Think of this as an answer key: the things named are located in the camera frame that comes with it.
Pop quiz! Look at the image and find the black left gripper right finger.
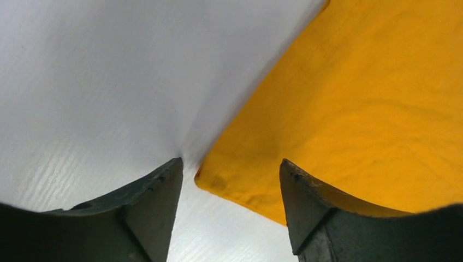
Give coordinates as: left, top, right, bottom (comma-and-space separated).
280, 159, 462, 261

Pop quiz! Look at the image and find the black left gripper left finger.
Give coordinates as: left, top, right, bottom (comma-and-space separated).
1, 158, 183, 261

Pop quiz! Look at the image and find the orange t-shirt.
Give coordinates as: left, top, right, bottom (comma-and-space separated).
194, 1, 462, 224

